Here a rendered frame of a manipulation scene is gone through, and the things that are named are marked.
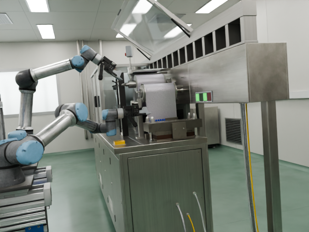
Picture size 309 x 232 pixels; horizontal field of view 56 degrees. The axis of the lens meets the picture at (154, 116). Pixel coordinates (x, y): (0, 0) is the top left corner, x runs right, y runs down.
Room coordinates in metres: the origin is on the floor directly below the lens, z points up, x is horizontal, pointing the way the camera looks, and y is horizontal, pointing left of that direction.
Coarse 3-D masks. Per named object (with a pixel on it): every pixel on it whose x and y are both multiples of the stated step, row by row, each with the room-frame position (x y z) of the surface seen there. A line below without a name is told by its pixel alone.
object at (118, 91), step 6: (120, 84) 2.48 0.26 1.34; (120, 90) 2.48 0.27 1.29; (120, 96) 2.48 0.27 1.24; (120, 102) 2.48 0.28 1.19; (120, 120) 2.59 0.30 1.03; (126, 120) 2.49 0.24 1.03; (120, 126) 2.62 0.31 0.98; (126, 126) 2.49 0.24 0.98; (120, 132) 2.62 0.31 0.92; (126, 132) 2.49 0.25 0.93
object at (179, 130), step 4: (172, 124) 2.02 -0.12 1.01; (176, 124) 2.03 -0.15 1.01; (180, 124) 2.03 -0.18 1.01; (184, 124) 2.04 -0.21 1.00; (172, 128) 2.02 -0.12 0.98; (176, 128) 2.03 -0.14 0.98; (180, 128) 2.03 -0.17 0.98; (184, 128) 2.04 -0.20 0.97; (172, 132) 2.02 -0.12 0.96; (176, 132) 2.03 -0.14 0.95; (180, 132) 2.03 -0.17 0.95; (184, 132) 2.04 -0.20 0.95; (172, 136) 2.03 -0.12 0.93; (176, 136) 2.03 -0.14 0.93; (180, 136) 2.03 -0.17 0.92; (184, 136) 2.04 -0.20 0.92
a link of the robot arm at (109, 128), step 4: (104, 124) 2.12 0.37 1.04; (108, 124) 2.09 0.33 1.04; (112, 124) 2.09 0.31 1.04; (100, 128) 2.12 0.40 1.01; (104, 128) 2.10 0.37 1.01; (108, 128) 2.09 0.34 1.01; (112, 128) 2.09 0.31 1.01; (104, 132) 2.12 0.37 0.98; (108, 132) 2.09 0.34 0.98; (112, 132) 2.09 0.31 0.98
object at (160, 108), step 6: (150, 102) 2.21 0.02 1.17; (156, 102) 2.22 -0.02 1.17; (162, 102) 2.23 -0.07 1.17; (168, 102) 2.24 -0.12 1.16; (174, 102) 2.26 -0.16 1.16; (150, 108) 2.20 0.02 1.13; (156, 108) 2.22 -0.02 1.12; (162, 108) 2.23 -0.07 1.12; (168, 108) 2.24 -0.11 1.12; (174, 108) 2.26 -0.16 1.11; (150, 114) 2.20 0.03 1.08; (156, 114) 2.22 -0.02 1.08; (162, 114) 2.23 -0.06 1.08; (168, 114) 2.24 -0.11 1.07; (174, 114) 2.25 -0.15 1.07
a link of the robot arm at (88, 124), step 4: (60, 104) 1.83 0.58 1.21; (56, 108) 1.81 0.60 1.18; (56, 112) 1.79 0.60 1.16; (56, 116) 1.80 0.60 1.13; (88, 120) 2.05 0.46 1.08; (76, 124) 1.96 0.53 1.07; (80, 124) 1.98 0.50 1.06; (84, 124) 2.01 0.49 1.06; (88, 124) 2.04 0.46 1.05; (92, 124) 2.08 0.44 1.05; (96, 124) 2.12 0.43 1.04; (100, 124) 2.14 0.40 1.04; (84, 128) 2.05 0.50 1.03; (88, 128) 2.06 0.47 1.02; (92, 128) 2.09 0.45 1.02; (96, 128) 2.12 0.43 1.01; (92, 132) 2.17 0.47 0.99; (96, 132) 2.15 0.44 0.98; (100, 132) 2.14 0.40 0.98
